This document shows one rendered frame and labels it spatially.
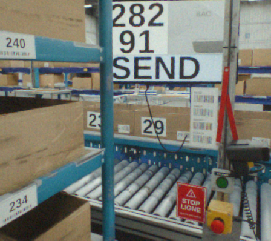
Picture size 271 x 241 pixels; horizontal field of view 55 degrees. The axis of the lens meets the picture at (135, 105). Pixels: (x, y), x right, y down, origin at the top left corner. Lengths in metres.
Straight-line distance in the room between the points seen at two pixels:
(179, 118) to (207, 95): 0.68
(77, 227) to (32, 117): 0.24
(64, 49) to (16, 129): 0.14
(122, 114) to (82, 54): 1.23
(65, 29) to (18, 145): 0.20
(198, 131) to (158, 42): 0.34
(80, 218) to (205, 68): 0.65
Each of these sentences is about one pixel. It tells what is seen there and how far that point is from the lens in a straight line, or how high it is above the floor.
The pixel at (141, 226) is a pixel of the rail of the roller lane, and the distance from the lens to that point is 1.10.
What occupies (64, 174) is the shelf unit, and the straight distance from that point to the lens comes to 0.45.
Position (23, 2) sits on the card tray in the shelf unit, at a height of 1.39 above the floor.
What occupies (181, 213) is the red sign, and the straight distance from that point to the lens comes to 1.00.
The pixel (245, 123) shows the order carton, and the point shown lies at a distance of 1.48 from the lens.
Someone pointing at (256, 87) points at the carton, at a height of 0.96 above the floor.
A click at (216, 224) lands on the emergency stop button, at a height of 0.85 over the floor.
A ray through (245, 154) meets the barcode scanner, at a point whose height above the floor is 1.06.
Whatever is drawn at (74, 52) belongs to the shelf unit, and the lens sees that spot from 0.44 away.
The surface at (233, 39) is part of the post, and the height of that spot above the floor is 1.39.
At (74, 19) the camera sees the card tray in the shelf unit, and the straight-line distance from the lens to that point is 0.50.
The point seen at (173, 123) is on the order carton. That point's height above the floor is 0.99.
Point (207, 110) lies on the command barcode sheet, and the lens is 0.87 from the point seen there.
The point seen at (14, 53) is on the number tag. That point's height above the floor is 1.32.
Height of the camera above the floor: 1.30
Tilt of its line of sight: 8 degrees down
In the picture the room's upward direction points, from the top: straight up
